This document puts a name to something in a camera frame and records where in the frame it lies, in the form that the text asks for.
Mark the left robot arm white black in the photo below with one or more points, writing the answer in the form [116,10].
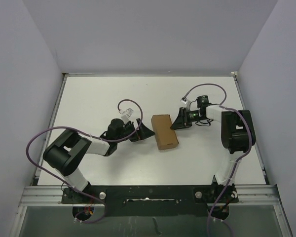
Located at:
[68,149]

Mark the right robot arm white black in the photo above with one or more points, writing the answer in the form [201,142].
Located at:
[237,133]

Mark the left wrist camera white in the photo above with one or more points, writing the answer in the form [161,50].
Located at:
[126,115]

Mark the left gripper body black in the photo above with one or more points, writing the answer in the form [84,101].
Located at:
[129,128]

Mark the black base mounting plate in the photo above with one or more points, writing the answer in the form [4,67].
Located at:
[157,201]

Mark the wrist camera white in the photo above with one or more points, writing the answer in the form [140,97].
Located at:
[184,100]
[126,115]

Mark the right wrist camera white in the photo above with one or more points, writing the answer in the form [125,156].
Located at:
[184,100]

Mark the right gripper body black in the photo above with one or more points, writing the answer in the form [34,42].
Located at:
[193,116]

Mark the brown cardboard box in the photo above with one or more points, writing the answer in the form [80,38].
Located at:
[165,137]

